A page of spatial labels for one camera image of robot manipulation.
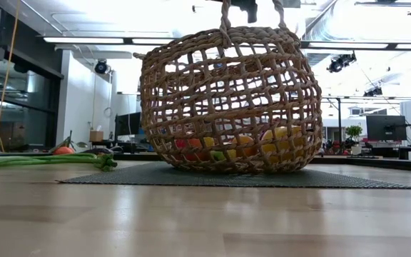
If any woven seagrass basket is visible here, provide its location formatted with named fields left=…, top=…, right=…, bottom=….
left=133, top=0, right=323, bottom=175

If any small yellow-orange fruit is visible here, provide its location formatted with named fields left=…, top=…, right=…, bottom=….
left=232, top=134, right=258, bottom=158

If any yellow lemon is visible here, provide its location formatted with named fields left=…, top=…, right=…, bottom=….
left=260, top=126, right=307, bottom=164

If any purple eggplant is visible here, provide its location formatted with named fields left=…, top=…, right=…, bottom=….
left=80, top=147, right=114, bottom=156

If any green onion bunch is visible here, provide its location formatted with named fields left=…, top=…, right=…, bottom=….
left=0, top=152, right=118, bottom=172

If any black ceiling spotlight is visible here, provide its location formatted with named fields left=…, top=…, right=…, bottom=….
left=326, top=51, right=357, bottom=74
left=93, top=59, right=108, bottom=75
left=364, top=86, right=384, bottom=97

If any potted green plant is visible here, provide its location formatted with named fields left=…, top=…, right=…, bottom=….
left=345, top=124, right=363, bottom=155

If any black computer monitor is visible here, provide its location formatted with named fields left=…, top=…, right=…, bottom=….
left=114, top=111, right=142, bottom=137
left=365, top=114, right=407, bottom=142

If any overhead light bar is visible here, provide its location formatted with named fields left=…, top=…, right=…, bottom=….
left=37, top=34, right=411, bottom=51

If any dark grey placemat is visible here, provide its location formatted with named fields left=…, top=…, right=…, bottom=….
left=56, top=162, right=411, bottom=190

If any yellow cable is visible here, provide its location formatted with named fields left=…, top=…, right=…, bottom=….
left=0, top=0, right=21, bottom=153

